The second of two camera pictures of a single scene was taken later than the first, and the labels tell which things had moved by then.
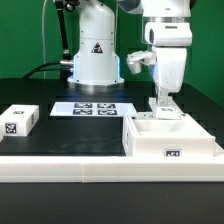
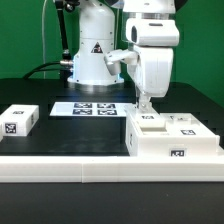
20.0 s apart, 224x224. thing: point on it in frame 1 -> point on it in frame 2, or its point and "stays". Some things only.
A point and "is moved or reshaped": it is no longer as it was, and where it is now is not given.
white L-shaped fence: [112, 169] stays
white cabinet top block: [18, 120] stays
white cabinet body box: [165, 137] is moved or reshaped
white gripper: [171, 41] -> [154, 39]
